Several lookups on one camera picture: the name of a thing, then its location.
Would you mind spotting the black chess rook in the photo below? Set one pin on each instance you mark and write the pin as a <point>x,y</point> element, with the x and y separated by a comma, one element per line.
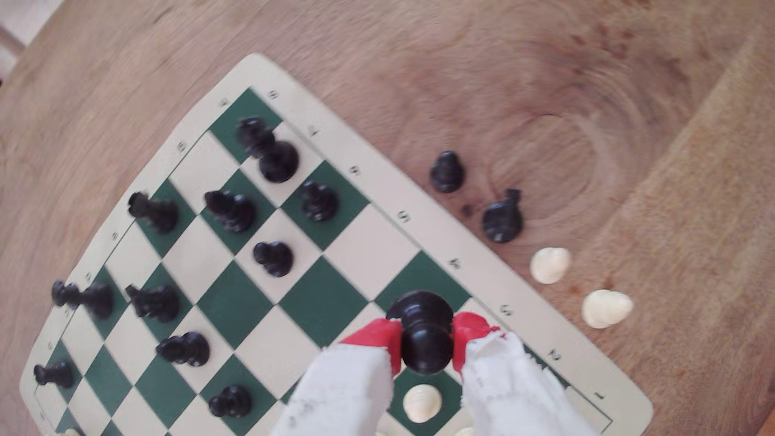
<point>57,375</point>
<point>160,214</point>

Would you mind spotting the black chess bishop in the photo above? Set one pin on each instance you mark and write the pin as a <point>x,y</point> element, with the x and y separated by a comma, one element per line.
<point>236,212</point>

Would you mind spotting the black pawn centre left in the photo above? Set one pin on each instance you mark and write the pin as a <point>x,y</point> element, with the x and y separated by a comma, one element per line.
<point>187,349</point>

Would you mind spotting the black chess queen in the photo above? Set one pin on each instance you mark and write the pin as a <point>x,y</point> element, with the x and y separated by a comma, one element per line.
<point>94,300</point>

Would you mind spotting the black chess king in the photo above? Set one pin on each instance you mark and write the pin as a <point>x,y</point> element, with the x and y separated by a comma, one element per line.
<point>278,162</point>

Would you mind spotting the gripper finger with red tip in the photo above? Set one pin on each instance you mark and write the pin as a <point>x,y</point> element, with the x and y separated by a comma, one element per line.
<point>514,393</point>
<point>345,393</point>

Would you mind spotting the black chess knight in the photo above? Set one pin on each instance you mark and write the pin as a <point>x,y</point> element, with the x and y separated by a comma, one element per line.
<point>158,304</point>
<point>501,221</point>

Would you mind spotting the white chess pawn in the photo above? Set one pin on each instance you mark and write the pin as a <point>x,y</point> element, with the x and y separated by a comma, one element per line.
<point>422,403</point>
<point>550,265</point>

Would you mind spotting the cream white chess piece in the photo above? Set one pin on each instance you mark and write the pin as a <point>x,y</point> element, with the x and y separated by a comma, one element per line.
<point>69,432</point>

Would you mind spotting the green white chess board mat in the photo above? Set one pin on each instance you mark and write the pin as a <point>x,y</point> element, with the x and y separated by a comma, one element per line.
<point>321,303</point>

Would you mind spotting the white chess bishop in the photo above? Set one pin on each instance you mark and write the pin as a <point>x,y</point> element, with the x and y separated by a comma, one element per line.
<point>605,309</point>

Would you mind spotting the black chess pawn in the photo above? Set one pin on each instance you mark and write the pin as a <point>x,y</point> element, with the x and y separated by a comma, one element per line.
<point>447,174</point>
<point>233,401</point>
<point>424,333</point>
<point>319,203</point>
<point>275,259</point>

